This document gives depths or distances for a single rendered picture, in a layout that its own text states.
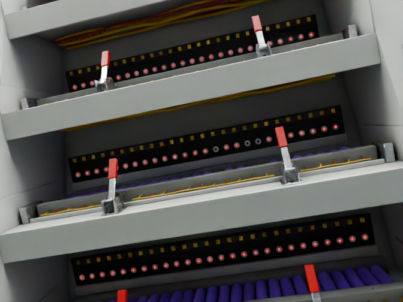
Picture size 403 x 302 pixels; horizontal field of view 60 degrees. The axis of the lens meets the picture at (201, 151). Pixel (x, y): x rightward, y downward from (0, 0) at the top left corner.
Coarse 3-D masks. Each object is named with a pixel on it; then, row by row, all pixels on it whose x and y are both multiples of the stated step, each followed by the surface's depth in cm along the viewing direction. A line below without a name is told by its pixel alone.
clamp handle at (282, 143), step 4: (276, 128) 53; (280, 128) 53; (276, 132) 52; (280, 132) 52; (284, 132) 52; (276, 136) 53; (280, 136) 52; (284, 136) 52; (280, 140) 52; (284, 140) 52; (280, 144) 51; (284, 144) 51; (280, 148) 51; (284, 148) 51; (284, 152) 51; (284, 156) 50; (288, 156) 50; (284, 160) 50; (288, 160) 50; (284, 164) 50; (288, 164) 50
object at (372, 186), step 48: (288, 144) 66; (384, 144) 50; (48, 192) 68; (240, 192) 49; (288, 192) 47; (336, 192) 47; (384, 192) 46; (0, 240) 53; (48, 240) 52; (96, 240) 51; (144, 240) 50
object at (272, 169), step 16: (304, 160) 54; (320, 160) 54; (336, 160) 54; (352, 160) 53; (368, 160) 53; (208, 176) 56; (224, 176) 56; (240, 176) 56; (256, 176) 55; (272, 176) 55; (128, 192) 58; (144, 192) 58; (160, 192) 57; (176, 192) 55; (48, 208) 60; (64, 208) 60; (80, 208) 59
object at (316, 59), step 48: (192, 48) 73; (240, 48) 72; (288, 48) 60; (336, 48) 52; (0, 96) 59; (48, 96) 74; (96, 96) 57; (144, 96) 56; (192, 96) 55; (240, 96) 69
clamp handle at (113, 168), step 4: (112, 160) 56; (116, 160) 56; (112, 164) 56; (116, 164) 56; (112, 168) 56; (116, 168) 56; (112, 172) 55; (116, 172) 56; (112, 176) 55; (116, 176) 55; (112, 180) 55; (112, 184) 54; (112, 188) 54; (112, 192) 54; (112, 196) 53
